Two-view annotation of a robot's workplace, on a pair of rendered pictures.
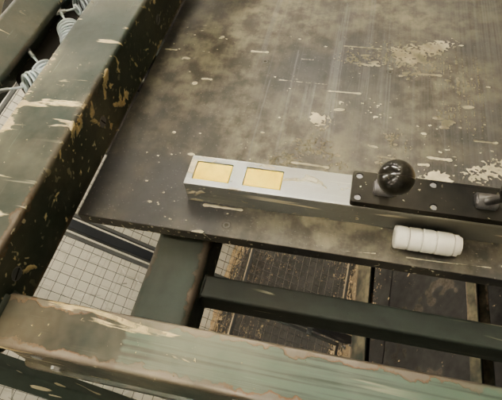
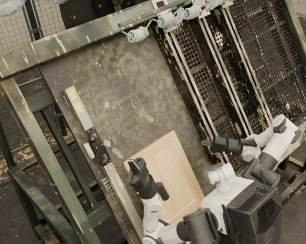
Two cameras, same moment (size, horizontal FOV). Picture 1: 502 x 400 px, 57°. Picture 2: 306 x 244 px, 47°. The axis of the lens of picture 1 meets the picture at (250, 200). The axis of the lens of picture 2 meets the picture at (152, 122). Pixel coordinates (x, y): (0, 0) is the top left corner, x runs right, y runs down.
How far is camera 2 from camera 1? 1.19 m
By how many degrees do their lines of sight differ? 20
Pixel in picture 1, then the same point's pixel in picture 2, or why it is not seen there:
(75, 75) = (72, 41)
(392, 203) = not seen: hidden behind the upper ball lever
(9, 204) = (30, 61)
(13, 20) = not seen: outside the picture
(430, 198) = (98, 145)
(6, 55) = not seen: outside the picture
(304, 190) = (82, 118)
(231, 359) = (36, 132)
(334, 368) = (49, 151)
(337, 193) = (86, 126)
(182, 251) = (49, 98)
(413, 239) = (87, 148)
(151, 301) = (32, 101)
